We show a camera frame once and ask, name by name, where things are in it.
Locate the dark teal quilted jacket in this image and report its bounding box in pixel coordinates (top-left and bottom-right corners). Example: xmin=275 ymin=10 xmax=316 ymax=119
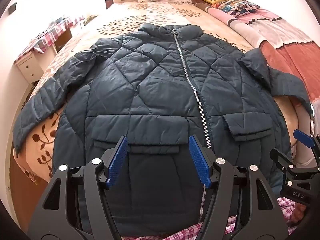
xmin=13 ymin=23 xmax=311 ymax=237

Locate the pink plaid clothing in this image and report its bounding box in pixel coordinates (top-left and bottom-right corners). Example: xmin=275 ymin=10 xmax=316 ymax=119
xmin=121 ymin=197 xmax=306 ymax=239

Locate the pink and red striped quilt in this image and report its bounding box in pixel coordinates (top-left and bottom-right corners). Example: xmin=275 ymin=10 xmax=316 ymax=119
xmin=188 ymin=0 xmax=320 ymax=167

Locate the blue cartoon pillow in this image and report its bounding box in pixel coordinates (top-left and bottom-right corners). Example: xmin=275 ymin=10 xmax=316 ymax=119
xmin=214 ymin=0 xmax=260 ymax=18

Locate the white desk with drawers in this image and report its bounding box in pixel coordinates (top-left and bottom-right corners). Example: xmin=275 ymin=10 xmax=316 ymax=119
xmin=15 ymin=27 xmax=73 ymax=84

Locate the plaid pink tablecloth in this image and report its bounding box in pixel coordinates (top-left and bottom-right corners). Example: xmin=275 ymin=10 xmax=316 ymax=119
xmin=14 ymin=15 xmax=85 ymax=64

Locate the dark wooden nightstand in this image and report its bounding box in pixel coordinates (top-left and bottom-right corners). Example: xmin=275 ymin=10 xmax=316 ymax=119
xmin=105 ymin=0 xmax=114 ymax=9

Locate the dark wall switch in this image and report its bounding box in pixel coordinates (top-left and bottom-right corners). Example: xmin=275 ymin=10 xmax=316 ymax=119
xmin=8 ymin=2 xmax=17 ymax=15

